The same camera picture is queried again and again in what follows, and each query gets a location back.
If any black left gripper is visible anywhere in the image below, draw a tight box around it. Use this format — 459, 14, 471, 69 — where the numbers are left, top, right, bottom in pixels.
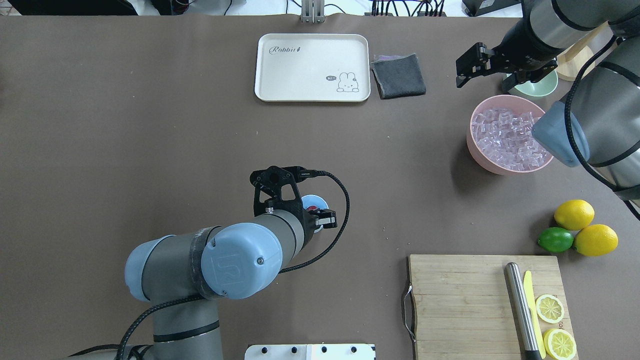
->
301, 205, 338, 249

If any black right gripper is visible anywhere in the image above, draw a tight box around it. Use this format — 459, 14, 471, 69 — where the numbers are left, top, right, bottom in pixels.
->
455, 25, 559, 92

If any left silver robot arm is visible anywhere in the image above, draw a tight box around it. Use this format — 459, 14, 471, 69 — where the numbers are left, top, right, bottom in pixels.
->
71, 206, 337, 360

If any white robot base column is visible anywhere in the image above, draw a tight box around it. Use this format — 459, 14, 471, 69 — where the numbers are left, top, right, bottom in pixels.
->
244, 342, 377, 360

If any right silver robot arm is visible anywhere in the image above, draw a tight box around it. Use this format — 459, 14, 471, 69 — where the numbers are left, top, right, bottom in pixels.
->
455, 0, 640, 217

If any light blue plastic cup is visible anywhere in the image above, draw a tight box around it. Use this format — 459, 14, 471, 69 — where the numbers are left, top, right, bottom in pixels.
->
301, 194, 329, 234

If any pile of ice cubes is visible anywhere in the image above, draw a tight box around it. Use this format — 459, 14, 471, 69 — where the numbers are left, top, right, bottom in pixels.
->
470, 107, 553, 173

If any pink bowl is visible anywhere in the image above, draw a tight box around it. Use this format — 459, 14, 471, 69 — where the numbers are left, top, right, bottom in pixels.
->
466, 95, 553, 175

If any green bowl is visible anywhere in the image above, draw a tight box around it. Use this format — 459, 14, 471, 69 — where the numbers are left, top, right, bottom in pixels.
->
508, 70, 559, 101

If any wooden glass stand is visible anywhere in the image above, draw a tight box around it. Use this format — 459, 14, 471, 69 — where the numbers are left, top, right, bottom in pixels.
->
555, 22, 609, 82

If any grey folded cloth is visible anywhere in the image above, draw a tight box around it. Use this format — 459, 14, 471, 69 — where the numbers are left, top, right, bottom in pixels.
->
370, 54, 426, 100

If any cream rabbit tray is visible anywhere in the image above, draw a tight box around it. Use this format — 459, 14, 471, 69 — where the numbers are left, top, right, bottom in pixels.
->
254, 33, 371, 103

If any yellow lemon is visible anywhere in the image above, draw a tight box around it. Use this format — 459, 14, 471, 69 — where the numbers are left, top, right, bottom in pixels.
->
573, 224, 619, 256
553, 199, 595, 231

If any wooden cutting board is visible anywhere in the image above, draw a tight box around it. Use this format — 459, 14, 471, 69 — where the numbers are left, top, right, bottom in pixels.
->
407, 254, 569, 360

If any green lime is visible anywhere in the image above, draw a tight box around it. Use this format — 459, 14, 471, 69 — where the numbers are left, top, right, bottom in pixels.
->
537, 227, 575, 253

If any steel muddler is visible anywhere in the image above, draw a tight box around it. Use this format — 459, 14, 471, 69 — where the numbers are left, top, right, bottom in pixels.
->
505, 262, 542, 360

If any yellow plastic knife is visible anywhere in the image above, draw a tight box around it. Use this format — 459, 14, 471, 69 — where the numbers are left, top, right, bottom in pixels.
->
522, 270, 547, 360

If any lemon half slice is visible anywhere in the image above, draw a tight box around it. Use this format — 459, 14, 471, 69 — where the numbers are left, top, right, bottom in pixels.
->
534, 294, 565, 324
542, 328, 578, 360

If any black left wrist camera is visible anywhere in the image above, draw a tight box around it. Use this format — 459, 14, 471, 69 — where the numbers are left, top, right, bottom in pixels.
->
249, 165, 320, 221

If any aluminium frame post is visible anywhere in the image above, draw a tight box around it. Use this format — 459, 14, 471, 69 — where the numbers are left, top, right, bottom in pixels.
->
300, 0, 326, 24

